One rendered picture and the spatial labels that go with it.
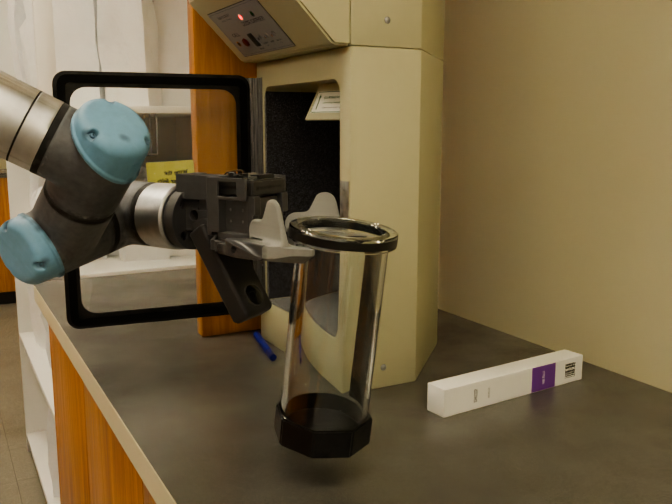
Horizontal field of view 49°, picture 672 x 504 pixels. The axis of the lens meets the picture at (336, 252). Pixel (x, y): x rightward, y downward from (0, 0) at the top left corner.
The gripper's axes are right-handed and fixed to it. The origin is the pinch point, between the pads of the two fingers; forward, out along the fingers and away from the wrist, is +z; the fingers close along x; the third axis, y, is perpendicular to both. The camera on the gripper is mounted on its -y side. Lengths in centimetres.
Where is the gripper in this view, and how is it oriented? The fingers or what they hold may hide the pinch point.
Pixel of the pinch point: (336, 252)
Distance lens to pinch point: 74.5
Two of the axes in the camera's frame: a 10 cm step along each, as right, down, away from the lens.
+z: 8.5, 0.9, -5.2
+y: 0.0, -9.9, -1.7
